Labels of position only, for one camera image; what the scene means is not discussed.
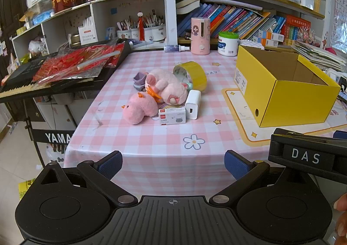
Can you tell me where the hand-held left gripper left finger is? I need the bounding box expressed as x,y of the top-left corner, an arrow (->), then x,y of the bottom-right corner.
35,150 -> 139,207

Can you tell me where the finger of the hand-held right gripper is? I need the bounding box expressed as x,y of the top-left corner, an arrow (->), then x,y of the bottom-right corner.
271,128 -> 347,153

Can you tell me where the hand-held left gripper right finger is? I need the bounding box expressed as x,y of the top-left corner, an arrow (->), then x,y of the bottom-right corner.
209,150 -> 318,206

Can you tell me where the yellow cardboard box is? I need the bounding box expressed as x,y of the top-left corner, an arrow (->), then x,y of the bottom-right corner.
234,45 -> 341,128

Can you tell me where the small pink plush toy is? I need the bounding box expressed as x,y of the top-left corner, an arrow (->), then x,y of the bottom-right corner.
122,92 -> 159,125

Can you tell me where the white charger plug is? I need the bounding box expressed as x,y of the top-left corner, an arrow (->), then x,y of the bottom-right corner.
185,89 -> 202,120

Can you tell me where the small white staples box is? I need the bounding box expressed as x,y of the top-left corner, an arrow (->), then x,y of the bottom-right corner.
158,107 -> 186,126

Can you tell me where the yellow tape roll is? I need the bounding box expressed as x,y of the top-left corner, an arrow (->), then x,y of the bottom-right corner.
173,61 -> 208,92

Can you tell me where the large pink pig plush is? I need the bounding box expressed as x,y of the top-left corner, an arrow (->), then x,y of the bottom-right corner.
145,68 -> 189,106

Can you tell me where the person's right hand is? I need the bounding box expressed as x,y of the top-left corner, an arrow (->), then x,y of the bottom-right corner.
335,193 -> 347,237

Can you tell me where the yellow-bordered desk mat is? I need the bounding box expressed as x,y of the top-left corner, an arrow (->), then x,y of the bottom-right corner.
222,88 -> 347,144

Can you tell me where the pink checked tablecloth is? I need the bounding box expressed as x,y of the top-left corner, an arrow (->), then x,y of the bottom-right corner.
63,49 -> 347,197

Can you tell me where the white power strip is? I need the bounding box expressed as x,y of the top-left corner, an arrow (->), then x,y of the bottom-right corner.
325,68 -> 347,94

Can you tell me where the black keyboard stand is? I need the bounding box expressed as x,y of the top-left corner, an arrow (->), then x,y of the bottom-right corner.
23,99 -> 74,170

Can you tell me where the stack of paper booklets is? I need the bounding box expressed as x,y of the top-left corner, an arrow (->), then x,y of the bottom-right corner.
291,41 -> 347,72

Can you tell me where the yellow plastic bag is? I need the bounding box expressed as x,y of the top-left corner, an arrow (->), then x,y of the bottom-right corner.
18,178 -> 37,202

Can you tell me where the pile of red paper decorations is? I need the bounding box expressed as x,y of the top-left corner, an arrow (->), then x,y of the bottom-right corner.
33,43 -> 125,83

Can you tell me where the red boxed book set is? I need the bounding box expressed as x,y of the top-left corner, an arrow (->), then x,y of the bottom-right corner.
282,15 -> 311,45

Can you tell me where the orange white carton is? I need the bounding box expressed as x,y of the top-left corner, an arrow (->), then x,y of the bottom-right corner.
260,38 -> 280,47
257,29 -> 285,42

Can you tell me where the white jar green lid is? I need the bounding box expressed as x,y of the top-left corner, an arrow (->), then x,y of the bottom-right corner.
218,32 -> 239,57

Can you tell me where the black electronic keyboard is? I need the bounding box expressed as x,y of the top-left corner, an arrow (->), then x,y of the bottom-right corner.
0,39 -> 132,103

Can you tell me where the blue spray bottle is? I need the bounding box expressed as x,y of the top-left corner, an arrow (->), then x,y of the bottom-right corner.
164,45 -> 192,52

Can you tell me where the white straw box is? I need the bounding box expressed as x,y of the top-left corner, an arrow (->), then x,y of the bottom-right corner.
78,18 -> 98,45

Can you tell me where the pink humidifier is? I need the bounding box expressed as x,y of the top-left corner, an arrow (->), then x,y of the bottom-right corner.
190,17 -> 211,55

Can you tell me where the red tassel ornament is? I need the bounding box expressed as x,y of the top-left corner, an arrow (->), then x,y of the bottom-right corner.
137,12 -> 145,41

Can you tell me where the row of colourful books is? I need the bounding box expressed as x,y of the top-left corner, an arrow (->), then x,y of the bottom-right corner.
177,3 -> 286,41

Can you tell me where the wooden bookshelf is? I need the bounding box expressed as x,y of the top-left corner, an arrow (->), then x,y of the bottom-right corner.
173,0 -> 326,45

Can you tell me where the white shelf unit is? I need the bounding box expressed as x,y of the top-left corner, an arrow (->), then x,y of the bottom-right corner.
12,0 -> 178,58

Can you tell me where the alphabet wall poster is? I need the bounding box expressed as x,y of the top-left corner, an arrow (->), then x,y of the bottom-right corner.
331,0 -> 347,53

